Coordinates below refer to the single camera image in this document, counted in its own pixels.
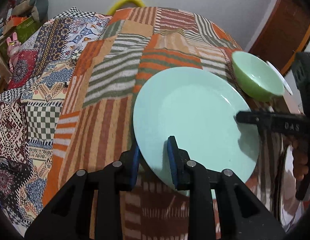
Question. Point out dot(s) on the mint green bowl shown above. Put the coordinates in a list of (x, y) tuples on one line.
[(255, 77)]

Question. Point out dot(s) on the green cardboard box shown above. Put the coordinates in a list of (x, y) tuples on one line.
[(26, 29)]

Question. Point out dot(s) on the brown wooden door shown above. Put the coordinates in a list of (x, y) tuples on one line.
[(286, 32)]

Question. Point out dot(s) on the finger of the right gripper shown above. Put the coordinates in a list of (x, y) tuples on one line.
[(284, 123)]

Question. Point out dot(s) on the pink bunny toy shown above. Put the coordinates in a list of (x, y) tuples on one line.
[(13, 50)]

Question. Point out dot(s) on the person's right hand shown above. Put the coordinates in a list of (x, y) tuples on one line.
[(300, 158)]

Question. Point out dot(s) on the patterned patchwork blanket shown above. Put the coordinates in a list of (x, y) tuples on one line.
[(31, 106)]

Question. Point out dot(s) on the white spotted bowl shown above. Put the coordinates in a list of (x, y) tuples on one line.
[(285, 84)]

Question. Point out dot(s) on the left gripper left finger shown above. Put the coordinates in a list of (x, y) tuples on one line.
[(69, 212)]

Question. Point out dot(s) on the grey plush toy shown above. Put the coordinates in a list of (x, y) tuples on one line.
[(38, 9)]

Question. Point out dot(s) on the mint green plate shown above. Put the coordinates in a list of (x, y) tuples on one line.
[(199, 109)]

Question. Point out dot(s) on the yellow chair back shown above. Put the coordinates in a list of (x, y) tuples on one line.
[(122, 4)]

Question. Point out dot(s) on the striped patchwork tablecloth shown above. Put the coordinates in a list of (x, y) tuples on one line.
[(110, 103)]

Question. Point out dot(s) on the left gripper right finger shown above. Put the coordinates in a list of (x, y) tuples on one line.
[(219, 197)]

